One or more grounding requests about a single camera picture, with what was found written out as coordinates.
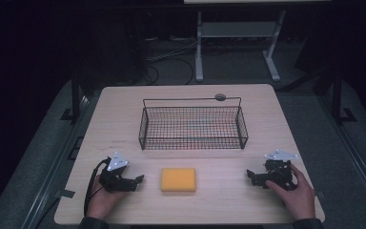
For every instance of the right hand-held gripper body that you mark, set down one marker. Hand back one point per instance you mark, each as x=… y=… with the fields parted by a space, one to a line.
x=278 y=173

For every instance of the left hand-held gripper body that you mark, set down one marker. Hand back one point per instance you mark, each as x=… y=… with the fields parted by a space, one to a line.
x=116 y=178

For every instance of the person's left hand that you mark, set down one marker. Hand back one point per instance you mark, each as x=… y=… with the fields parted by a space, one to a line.
x=103 y=200

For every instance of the person's right hand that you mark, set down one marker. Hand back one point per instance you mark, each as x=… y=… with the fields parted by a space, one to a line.
x=297 y=198

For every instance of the yellow sponge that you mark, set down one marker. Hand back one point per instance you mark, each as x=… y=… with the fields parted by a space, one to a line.
x=178 y=179

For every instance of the small grey round disc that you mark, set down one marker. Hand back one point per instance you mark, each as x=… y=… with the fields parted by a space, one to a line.
x=220 y=97

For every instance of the white metal stand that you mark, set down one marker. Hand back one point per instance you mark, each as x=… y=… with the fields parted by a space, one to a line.
x=235 y=29

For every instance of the aluminium floor rail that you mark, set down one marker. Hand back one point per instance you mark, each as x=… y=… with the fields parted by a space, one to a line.
x=54 y=171
x=355 y=159

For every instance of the black metal stand post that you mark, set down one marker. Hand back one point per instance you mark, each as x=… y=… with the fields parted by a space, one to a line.
x=75 y=98
x=338 y=98

